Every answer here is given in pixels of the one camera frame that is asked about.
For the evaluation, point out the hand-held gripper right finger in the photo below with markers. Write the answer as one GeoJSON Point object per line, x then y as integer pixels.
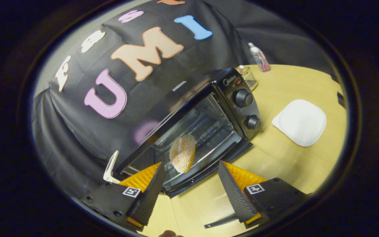
{"type": "Point", "coordinates": [234, 194]}

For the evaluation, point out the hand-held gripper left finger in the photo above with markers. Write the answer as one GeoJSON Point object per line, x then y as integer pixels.
{"type": "Point", "coordinates": [150, 194]}

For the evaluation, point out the sugared round bread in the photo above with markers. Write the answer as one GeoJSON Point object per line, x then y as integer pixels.
{"type": "Point", "coordinates": [183, 154]}

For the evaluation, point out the black toaster oven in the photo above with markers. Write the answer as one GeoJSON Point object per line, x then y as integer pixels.
{"type": "Point", "coordinates": [229, 90]}

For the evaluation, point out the white bread toaster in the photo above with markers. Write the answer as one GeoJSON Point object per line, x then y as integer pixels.
{"type": "Point", "coordinates": [110, 168]}

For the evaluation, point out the black backdrop cloth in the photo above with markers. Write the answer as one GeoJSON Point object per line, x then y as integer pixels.
{"type": "Point", "coordinates": [77, 131]}

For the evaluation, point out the white square plate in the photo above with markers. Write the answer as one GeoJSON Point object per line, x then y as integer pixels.
{"type": "Point", "coordinates": [301, 121]}

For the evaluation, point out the small white bottle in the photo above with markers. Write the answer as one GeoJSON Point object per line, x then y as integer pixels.
{"type": "Point", "coordinates": [240, 69]}

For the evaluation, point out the pink labelled drink bottle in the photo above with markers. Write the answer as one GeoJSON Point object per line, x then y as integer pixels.
{"type": "Point", "coordinates": [261, 59]}

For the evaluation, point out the black table edge clamp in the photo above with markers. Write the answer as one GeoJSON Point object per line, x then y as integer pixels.
{"type": "Point", "coordinates": [341, 98]}
{"type": "Point", "coordinates": [333, 78]}

